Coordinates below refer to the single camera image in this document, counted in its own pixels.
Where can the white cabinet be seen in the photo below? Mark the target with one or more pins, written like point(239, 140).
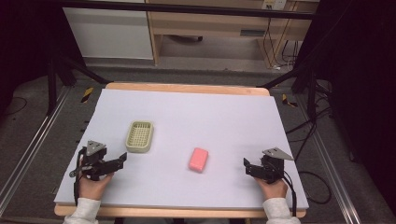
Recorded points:
point(109, 31)

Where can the person's right hand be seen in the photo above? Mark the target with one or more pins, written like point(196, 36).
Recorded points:
point(274, 189)

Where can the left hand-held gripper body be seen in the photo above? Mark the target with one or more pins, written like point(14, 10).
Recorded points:
point(94, 157)

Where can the black metal stand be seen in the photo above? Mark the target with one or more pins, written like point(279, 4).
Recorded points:
point(59, 74)
point(306, 77)

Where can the yellow black floor tape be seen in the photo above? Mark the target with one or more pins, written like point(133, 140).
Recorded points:
point(288, 101)
point(87, 94)

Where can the metal floor rail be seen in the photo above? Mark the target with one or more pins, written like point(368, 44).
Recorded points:
point(330, 161)
point(31, 146)

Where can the beige slotted soap dish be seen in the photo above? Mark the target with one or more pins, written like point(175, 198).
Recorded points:
point(139, 137)

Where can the wooden desk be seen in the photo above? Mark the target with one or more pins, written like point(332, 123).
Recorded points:
point(211, 26)

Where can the pink soap bar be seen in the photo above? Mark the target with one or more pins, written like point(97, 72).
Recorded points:
point(198, 160)

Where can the wooden table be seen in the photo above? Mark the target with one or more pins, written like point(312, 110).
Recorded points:
point(186, 87)

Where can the person's left hand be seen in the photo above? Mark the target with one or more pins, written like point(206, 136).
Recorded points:
point(93, 186)

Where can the black frame crossbar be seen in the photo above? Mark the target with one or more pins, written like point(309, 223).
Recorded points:
point(186, 8)

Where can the white table mat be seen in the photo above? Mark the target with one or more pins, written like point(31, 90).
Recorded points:
point(193, 124)

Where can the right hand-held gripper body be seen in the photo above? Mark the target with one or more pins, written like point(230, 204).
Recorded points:
point(274, 165)

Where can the white power strip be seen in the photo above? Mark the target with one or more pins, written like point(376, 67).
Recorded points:
point(274, 4)

